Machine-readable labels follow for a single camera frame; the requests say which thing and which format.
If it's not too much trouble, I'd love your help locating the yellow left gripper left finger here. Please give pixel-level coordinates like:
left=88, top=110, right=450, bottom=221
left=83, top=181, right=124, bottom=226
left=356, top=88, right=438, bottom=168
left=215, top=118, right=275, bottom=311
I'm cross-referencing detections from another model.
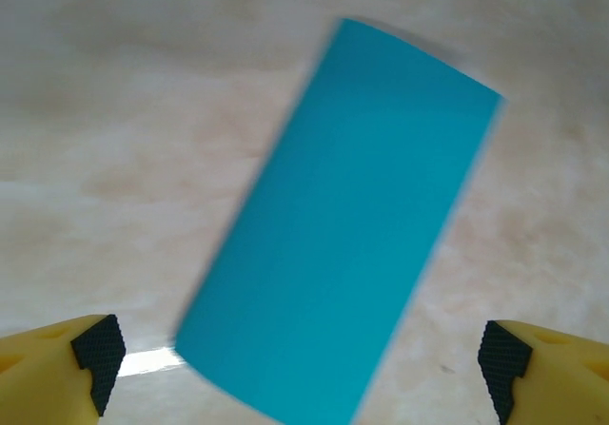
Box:
left=0, top=314, right=126, bottom=425

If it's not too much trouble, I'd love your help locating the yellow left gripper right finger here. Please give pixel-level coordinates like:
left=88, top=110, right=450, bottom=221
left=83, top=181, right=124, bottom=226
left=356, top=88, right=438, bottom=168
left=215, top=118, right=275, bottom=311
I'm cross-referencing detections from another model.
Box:
left=478, top=319, right=609, bottom=425

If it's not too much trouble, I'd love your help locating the blue paper sheet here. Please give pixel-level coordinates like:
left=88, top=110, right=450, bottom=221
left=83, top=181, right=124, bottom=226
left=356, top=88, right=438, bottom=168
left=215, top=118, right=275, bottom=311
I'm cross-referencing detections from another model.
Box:
left=173, top=15, right=506, bottom=424

